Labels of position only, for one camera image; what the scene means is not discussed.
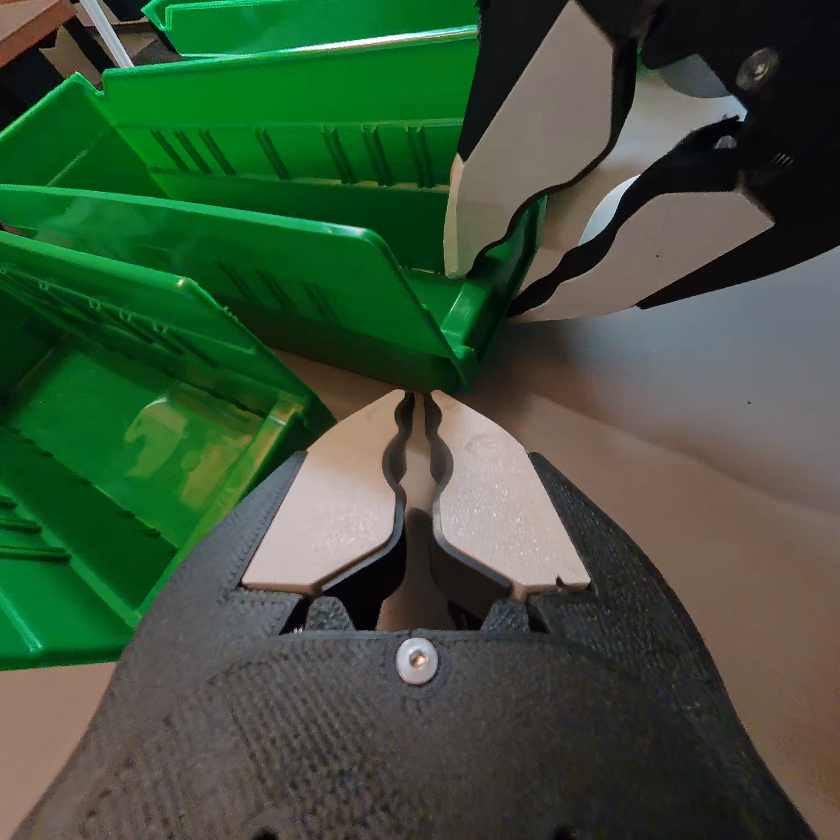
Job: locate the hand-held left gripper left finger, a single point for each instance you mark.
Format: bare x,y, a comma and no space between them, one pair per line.
328,518

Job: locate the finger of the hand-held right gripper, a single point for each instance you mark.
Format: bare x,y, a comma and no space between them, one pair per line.
656,256
525,131

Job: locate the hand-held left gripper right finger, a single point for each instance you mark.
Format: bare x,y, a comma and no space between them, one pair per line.
505,518

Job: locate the green plastic bin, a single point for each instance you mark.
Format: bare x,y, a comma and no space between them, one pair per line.
295,26
131,459
229,262

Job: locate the white sign stand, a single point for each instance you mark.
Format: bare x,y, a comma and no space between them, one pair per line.
108,36

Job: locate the wooden side table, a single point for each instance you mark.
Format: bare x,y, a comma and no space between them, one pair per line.
26,19

